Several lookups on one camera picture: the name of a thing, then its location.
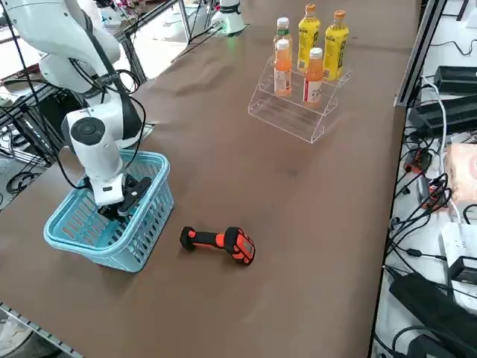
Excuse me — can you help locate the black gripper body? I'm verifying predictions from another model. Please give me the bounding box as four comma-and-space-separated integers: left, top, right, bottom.
120, 175, 154, 213

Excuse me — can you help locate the orange black barcode scanner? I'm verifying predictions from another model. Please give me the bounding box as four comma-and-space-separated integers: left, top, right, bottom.
180, 225, 257, 266

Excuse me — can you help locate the light blue plastic basket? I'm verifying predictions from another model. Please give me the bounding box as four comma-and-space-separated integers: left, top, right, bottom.
43, 150, 175, 274

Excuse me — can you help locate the clear acrylic stepped shelf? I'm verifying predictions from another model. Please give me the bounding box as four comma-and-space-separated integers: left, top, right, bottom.
247, 55, 353, 145

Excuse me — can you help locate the orange juice bottle white cap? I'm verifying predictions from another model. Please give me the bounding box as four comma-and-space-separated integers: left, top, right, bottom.
273, 39, 293, 97
302, 47, 324, 108

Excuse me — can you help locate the pale tea bottle white cap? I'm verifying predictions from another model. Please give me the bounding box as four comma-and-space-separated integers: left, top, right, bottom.
273, 17, 294, 49

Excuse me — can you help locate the yellow bottle orange cap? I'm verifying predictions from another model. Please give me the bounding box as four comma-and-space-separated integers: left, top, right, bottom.
297, 3, 321, 74
322, 10, 350, 82

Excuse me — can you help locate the orange black plug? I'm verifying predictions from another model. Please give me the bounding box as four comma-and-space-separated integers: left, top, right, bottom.
404, 148, 433, 173

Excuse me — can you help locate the long black power brick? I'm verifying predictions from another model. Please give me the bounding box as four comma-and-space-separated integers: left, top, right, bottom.
408, 95, 477, 136

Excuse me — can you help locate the pink tissue pack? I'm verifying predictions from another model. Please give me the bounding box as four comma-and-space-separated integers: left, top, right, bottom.
445, 143, 477, 214

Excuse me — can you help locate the white power strip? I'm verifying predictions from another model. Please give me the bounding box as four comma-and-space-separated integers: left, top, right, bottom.
439, 222, 477, 264

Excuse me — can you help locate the small black adapter box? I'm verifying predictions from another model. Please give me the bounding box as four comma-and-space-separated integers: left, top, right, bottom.
446, 256, 477, 286

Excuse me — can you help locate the black power adapter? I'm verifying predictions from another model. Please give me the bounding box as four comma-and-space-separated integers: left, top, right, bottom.
434, 66, 477, 96

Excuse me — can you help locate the aluminium table edge rail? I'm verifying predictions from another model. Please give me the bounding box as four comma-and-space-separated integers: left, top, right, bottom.
0, 301, 81, 358

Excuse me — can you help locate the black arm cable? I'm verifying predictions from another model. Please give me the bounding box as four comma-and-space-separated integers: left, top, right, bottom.
55, 7, 148, 189

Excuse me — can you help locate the white cable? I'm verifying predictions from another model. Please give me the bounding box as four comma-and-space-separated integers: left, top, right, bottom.
423, 76, 465, 224

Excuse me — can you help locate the aluminium frame post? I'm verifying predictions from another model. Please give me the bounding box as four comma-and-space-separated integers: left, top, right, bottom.
394, 0, 448, 108

